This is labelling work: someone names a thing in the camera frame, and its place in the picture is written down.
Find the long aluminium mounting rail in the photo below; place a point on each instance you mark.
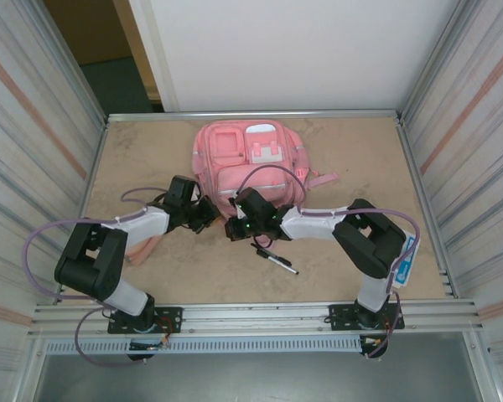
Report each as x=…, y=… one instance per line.
x=255, y=314

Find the pink zipper pencil case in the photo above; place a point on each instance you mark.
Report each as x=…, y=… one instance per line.
x=144, y=251

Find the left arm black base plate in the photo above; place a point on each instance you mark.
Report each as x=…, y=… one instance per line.
x=172, y=318

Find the black marker white label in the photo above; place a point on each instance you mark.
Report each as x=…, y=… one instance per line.
x=276, y=263

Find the short aluminium frame rail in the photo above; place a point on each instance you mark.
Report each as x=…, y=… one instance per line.
x=172, y=116

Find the white door frame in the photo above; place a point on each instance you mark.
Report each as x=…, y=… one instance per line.
x=153, y=50

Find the aluminium side frame rail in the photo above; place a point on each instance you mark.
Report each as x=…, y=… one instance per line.
x=406, y=146
x=100, y=144

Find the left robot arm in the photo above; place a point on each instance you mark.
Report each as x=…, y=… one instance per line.
x=88, y=259

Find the pink school backpack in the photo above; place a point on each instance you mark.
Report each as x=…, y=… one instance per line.
x=251, y=146

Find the grey metal panel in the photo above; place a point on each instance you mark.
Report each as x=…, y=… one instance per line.
x=255, y=377

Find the black marker pen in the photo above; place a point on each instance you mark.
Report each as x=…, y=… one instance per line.
x=284, y=260

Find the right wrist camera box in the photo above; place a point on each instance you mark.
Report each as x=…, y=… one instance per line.
x=239, y=211

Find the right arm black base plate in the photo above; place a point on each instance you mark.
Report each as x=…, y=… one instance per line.
x=339, y=316

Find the blue white stationery package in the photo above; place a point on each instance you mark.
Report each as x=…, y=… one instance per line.
x=404, y=276

